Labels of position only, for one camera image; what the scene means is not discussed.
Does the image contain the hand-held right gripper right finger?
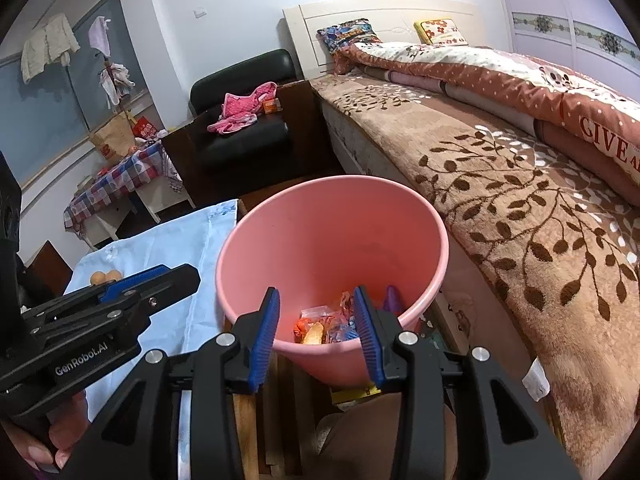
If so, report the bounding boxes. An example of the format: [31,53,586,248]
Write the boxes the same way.
[352,286,583,480]

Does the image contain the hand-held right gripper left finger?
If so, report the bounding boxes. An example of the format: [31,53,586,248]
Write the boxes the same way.
[59,286,282,480]

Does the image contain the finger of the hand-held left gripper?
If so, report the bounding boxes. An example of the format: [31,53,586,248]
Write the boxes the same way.
[30,264,202,348]
[22,265,173,323]

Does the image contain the blue foam net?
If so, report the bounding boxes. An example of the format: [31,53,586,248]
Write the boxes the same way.
[325,324,362,345]

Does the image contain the trash wrappers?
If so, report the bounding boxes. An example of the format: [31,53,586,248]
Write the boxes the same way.
[292,310,331,345]

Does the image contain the red transparent wrapper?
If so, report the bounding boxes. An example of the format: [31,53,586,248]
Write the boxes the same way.
[339,291,358,326]

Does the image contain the pink plastic bucket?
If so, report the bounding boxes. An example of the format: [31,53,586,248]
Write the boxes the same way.
[216,175,449,388]

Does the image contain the person's left hand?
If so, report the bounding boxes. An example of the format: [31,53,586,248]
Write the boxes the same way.
[10,392,93,473]

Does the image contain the light blue tablecloth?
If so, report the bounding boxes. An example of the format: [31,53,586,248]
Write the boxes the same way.
[64,199,240,423]

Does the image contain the white side table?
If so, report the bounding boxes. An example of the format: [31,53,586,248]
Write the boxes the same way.
[80,175,196,251]

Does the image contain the checkered tablecloth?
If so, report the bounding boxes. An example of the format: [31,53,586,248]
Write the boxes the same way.
[64,140,183,233]

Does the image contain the brown paper bag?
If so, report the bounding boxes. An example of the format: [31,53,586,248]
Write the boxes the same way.
[89,112,136,161]

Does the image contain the red gift bag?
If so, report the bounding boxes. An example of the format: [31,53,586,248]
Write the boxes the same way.
[132,116,160,140]

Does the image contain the black leather armchair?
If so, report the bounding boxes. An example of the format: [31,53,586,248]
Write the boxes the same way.
[162,49,346,196]

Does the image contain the quilted bed mattress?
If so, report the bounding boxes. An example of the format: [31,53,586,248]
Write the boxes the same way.
[320,100,426,201]

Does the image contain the large window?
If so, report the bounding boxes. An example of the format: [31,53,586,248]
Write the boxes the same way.
[0,0,156,191]

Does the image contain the bed with patterned quilt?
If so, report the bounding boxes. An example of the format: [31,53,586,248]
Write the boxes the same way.
[312,72,640,461]

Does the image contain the pink garment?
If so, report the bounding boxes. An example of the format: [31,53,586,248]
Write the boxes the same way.
[207,81,278,135]

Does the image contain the hanging white clothes bunch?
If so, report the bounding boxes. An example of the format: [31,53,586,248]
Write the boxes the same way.
[99,62,136,108]

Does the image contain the hanging pink cloth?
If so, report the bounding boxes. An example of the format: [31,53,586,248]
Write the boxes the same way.
[88,16,112,58]

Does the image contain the hanging white sweater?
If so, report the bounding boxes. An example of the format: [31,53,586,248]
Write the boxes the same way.
[20,12,81,85]

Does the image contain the orange dotted quilt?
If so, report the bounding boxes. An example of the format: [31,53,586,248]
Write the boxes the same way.
[332,40,640,201]

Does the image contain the colourful printed pillow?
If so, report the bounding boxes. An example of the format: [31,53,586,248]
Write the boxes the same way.
[316,18,383,56]

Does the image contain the yellow flowered pillow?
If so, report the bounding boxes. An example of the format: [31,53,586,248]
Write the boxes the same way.
[414,17,471,47]

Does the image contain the cream bed headboard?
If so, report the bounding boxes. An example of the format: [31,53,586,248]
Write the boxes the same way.
[282,0,486,81]

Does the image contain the pale purple wardrobe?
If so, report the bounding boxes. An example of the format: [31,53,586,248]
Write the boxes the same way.
[487,0,640,61]

